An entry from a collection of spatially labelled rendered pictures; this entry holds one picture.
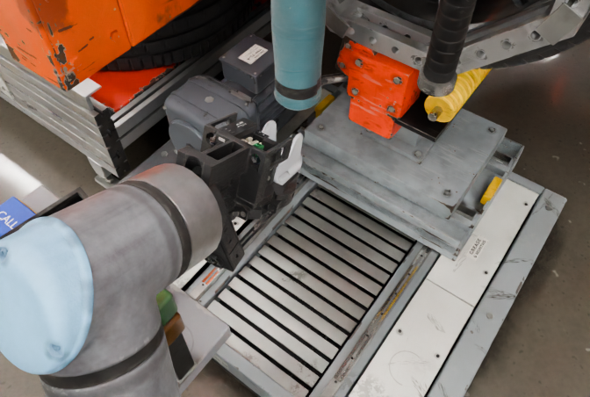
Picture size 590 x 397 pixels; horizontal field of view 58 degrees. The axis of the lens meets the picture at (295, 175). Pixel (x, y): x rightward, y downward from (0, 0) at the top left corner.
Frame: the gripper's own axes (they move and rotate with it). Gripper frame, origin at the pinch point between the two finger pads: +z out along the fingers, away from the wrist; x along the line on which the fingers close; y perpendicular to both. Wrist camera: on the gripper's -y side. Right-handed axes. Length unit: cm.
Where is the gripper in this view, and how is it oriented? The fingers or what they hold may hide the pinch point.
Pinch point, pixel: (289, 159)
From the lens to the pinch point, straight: 64.5
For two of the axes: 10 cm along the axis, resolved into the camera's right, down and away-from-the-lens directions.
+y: 2.3, -8.5, -4.8
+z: 4.8, -3.3, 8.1
